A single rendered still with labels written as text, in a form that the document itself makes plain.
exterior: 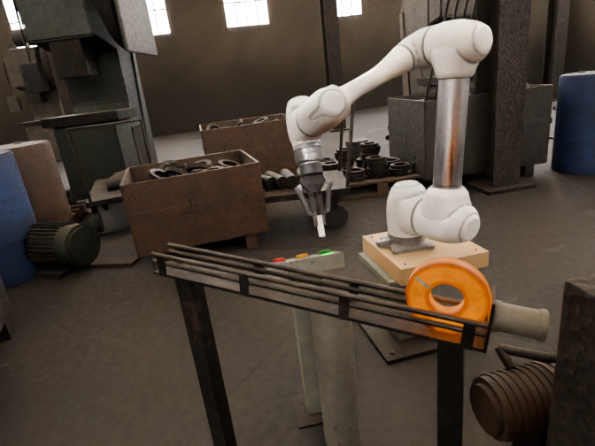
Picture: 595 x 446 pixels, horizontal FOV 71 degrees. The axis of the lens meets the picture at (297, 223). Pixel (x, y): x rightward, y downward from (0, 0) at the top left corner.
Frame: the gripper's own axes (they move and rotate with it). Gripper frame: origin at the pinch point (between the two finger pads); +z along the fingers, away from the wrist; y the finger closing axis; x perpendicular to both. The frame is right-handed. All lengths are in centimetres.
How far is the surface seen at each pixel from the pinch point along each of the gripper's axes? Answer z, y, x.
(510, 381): 36, 22, -54
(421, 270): 12, 8, -54
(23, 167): -81, -179, 208
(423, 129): -68, 148, 216
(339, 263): 12.3, 3.0, -5.3
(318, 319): 25.7, -7.9, -14.9
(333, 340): 32.5, -4.6, -14.5
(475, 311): 21, 16, -57
